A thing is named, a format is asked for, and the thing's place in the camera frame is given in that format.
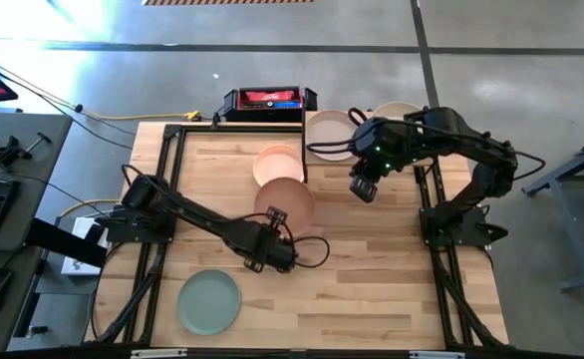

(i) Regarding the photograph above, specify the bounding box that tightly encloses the sage green plate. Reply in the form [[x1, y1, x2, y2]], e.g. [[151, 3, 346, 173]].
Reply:
[[176, 268, 242, 336]]

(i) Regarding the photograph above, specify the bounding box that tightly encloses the terracotta orange plate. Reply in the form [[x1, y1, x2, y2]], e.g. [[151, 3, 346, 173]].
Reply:
[[253, 177, 317, 239]]

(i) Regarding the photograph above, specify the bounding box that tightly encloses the pale peach plate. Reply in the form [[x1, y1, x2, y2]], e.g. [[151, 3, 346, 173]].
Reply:
[[251, 144, 306, 188]]

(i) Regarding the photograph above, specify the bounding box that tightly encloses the red and black toolbox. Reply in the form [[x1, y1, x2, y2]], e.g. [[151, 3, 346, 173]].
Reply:
[[221, 86, 319, 124]]

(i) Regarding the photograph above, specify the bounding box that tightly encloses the black floor cable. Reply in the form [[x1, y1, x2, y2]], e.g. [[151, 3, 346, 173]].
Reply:
[[0, 49, 139, 151]]

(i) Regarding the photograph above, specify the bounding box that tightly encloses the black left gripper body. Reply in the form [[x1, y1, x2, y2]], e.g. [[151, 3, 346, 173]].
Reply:
[[226, 221, 299, 274]]

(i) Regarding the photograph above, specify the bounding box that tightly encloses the yellow floor cable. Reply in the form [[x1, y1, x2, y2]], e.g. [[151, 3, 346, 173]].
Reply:
[[75, 110, 202, 123]]

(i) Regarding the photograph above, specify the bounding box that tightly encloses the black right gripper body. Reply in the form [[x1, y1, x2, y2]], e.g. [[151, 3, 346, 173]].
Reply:
[[349, 117, 423, 176]]

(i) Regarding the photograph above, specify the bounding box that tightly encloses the grey desk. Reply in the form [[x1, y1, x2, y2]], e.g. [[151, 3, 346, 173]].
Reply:
[[0, 112, 74, 353]]

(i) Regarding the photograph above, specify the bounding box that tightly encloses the black aluminium table frame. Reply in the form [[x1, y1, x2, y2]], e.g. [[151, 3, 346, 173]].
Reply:
[[85, 105, 510, 350]]

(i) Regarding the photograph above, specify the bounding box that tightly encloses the cream white plate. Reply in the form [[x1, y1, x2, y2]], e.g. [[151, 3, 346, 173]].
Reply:
[[371, 101, 423, 121]]

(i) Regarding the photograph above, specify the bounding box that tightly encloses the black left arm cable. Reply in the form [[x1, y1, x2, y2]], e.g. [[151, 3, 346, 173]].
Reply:
[[121, 163, 332, 269]]

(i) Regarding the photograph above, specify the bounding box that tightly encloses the white box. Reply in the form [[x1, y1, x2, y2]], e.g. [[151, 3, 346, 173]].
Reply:
[[60, 215, 110, 277]]

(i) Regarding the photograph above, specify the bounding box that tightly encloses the blue-grey metal stand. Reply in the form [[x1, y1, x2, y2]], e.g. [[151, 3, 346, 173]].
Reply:
[[520, 128, 584, 294]]

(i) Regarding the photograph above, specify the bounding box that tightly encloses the black clamp mount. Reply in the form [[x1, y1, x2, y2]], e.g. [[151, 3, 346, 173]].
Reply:
[[0, 131, 53, 170]]

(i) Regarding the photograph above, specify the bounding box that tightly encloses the black flat bar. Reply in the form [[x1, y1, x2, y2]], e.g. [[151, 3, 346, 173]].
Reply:
[[24, 217, 109, 269]]

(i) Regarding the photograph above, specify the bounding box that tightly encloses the grey beige plate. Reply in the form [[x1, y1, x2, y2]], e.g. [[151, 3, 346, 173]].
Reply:
[[305, 109, 361, 163]]

